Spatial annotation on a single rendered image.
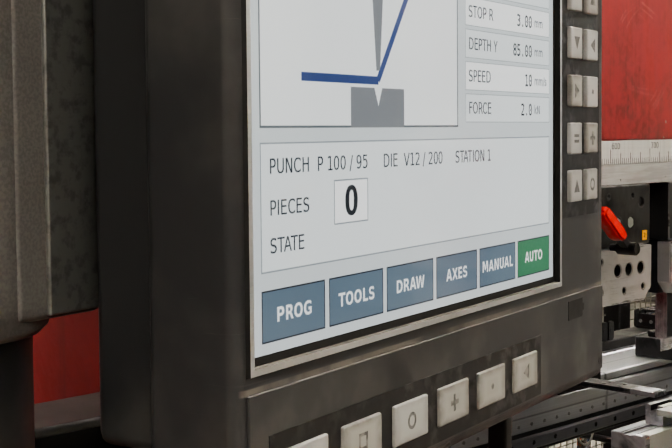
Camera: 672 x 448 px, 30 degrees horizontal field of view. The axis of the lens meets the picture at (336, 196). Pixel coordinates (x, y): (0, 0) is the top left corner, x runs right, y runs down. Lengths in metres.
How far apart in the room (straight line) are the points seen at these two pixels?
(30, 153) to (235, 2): 0.13
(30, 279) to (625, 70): 1.31
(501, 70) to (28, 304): 0.32
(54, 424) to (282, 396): 0.40
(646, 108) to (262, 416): 1.35
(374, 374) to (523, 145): 0.22
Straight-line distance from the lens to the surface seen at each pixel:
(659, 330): 1.98
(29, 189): 0.59
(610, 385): 2.09
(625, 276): 1.80
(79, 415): 0.96
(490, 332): 0.75
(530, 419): 2.13
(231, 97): 0.52
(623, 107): 1.79
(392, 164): 0.64
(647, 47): 1.85
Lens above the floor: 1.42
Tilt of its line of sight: 3 degrees down
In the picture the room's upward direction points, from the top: 1 degrees counter-clockwise
